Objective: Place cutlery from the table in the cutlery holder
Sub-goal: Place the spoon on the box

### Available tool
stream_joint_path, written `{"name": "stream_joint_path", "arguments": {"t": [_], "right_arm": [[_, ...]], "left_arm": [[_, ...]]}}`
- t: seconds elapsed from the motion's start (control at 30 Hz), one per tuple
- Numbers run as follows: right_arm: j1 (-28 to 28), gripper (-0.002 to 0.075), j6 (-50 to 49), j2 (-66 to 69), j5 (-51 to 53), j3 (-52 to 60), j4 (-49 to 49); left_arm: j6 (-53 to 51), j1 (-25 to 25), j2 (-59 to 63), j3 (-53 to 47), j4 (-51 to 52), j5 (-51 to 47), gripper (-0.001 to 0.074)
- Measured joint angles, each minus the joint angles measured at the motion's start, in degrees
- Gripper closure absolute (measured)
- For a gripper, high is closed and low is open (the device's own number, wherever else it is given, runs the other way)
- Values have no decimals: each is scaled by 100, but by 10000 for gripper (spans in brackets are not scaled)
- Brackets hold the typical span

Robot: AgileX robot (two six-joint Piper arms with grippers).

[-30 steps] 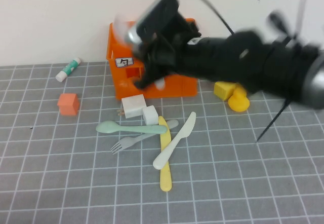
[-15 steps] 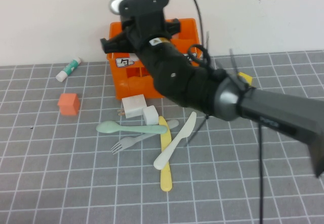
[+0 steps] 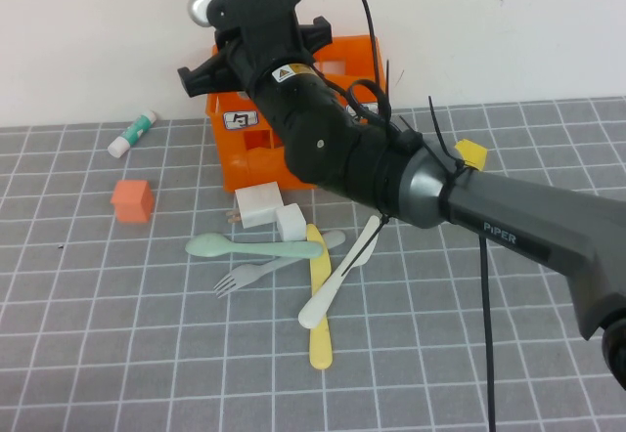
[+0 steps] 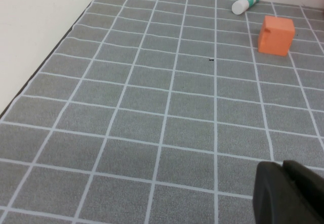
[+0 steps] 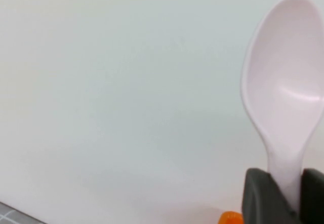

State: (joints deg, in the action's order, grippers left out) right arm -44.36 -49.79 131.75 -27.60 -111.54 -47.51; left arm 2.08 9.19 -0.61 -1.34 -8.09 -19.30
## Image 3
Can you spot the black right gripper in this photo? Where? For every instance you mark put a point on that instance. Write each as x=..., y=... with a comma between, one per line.
x=288, y=73

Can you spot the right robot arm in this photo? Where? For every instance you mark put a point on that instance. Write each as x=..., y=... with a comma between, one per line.
x=489, y=217

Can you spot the orange plastic cutlery holder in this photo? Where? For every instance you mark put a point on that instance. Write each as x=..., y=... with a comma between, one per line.
x=244, y=168

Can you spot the white label with hooked character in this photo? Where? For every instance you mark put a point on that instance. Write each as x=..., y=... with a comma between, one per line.
x=239, y=120

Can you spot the white charger plug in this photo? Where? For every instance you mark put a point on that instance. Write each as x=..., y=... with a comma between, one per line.
x=256, y=204

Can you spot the small white cube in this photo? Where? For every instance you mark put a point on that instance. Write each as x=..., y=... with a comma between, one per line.
x=292, y=223

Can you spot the green and white glue stick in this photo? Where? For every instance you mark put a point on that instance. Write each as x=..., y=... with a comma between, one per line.
x=129, y=134

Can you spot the mint green plastic spoon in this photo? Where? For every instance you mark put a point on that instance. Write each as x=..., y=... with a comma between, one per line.
x=210, y=245

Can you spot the yellow cube block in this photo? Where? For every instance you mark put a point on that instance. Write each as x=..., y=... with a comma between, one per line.
x=473, y=153

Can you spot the salmon pink cube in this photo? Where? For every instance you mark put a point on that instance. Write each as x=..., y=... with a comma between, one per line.
x=132, y=202

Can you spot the grey plastic fork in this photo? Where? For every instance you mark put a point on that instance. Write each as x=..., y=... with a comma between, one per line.
x=239, y=278

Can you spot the white plastic knife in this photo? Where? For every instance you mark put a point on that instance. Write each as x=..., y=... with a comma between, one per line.
x=315, y=307

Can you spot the yellow plastic knife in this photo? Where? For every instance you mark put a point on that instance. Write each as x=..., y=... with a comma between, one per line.
x=320, y=344

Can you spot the grey grid-pattern tablecloth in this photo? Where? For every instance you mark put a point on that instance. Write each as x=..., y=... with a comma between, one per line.
x=98, y=354

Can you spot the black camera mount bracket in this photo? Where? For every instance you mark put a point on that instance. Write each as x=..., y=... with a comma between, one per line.
x=264, y=7

